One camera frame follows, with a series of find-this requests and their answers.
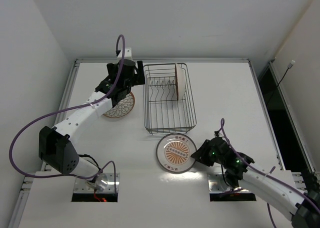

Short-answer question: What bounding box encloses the sunburst plate with glass rim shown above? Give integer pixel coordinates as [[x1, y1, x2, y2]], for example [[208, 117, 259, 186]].
[[155, 133, 197, 174]]

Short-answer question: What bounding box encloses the floral plate orange rim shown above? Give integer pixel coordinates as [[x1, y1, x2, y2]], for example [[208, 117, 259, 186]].
[[175, 63, 186, 101], [103, 92, 135, 118]]

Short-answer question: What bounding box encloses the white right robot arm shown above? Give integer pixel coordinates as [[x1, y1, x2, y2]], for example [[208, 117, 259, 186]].
[[191, 137, 320, 227]]

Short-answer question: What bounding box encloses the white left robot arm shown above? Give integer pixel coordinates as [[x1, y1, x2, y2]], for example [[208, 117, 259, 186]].
[[38, 59, 145, 181]]

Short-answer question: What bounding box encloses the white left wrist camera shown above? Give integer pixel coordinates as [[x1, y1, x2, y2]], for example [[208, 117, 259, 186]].
[[116, 48, 133, 61]]

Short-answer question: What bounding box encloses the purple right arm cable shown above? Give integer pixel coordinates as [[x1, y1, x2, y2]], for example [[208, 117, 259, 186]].
[[216, 118, 320, 228]]

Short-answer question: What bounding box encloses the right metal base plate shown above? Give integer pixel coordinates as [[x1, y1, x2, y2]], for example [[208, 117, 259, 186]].
[[207, 172, 251, 194]]

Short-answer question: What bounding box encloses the metal base plate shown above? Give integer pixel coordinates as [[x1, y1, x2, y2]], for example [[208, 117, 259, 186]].
[[207, 172, 251, 194], [73, 173, 120, 194]]

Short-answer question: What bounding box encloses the metal wire dish rack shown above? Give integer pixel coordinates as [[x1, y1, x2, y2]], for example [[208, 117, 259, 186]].
[[143, 63, 197, 135]]

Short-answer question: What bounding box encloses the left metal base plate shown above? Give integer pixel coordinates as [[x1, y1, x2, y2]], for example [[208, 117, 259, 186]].
[[73, 173, 120, 194]]

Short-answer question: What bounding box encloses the black wall cable white plug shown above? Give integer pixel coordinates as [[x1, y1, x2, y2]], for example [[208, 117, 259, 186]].
[[265, 60, 296, 107]]

